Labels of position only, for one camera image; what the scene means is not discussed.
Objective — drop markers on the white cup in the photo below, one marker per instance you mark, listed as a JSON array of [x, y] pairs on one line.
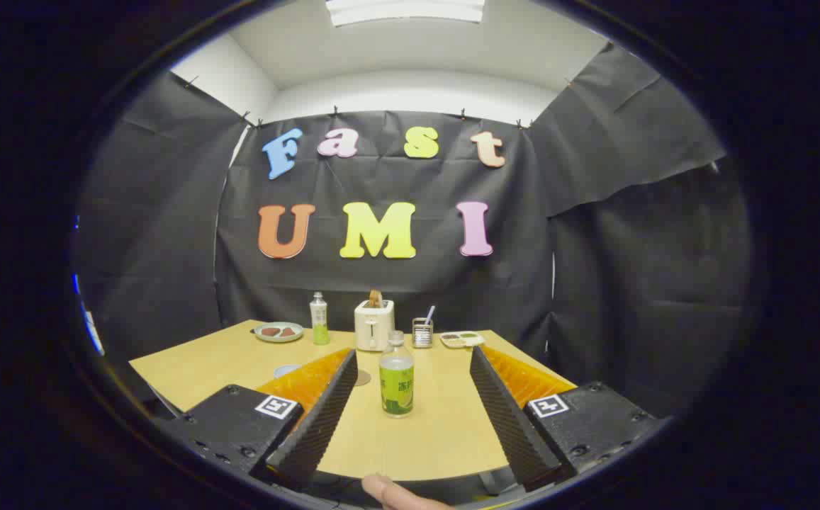
[[285, 370]]

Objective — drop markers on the white toaster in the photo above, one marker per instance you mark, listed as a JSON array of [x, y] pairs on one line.
[[374, 327]]

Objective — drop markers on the wooden table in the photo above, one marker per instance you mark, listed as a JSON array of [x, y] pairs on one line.
[[445, 432]]

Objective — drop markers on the brown bread slice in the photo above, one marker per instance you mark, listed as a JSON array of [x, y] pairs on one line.
[[375, 298]]

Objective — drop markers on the white utensil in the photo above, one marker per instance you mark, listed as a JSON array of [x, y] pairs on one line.
[[429, 314]]

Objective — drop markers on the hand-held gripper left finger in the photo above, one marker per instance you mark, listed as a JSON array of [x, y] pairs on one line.
[[317, 425]]

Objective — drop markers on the metal mesh holder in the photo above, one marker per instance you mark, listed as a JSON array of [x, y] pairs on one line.
[[422, 334]]

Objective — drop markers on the round brown coaster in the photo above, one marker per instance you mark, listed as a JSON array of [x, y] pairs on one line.
[[363, 379]]

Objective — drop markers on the ceiling light panel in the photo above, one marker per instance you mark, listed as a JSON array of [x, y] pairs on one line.
[[405, 10]]

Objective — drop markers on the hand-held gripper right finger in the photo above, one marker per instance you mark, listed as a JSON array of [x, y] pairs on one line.
[[509, 418]]

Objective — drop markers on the small white green bottle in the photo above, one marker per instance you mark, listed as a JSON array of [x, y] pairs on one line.
[[319, 319]]

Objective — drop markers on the white divided tray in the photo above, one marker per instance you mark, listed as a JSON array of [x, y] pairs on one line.
[[462, 340]]

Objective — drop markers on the pale green plate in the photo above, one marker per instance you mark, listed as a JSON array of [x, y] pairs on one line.
[[278, 338]]

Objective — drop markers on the green label juice bottle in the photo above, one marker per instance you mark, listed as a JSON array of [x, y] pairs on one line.
[[396, 389]]

